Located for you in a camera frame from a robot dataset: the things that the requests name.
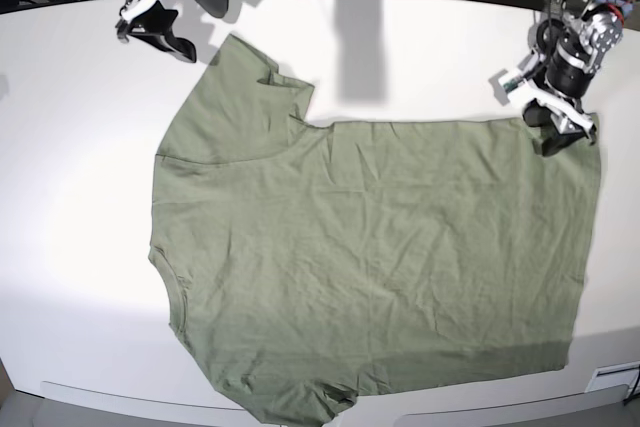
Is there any green T-shirt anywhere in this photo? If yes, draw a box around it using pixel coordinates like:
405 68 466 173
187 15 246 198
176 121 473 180
149 36 601 426

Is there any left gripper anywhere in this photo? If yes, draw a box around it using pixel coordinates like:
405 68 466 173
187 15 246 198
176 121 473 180
522 39 597 156

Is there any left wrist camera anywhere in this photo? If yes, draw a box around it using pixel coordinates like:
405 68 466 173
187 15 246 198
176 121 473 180
489 68 529 110

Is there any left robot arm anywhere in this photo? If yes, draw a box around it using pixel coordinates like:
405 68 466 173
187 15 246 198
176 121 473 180
523 0 639 157

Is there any white label sticker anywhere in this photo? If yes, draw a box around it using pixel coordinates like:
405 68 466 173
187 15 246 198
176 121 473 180
585 361 639 396

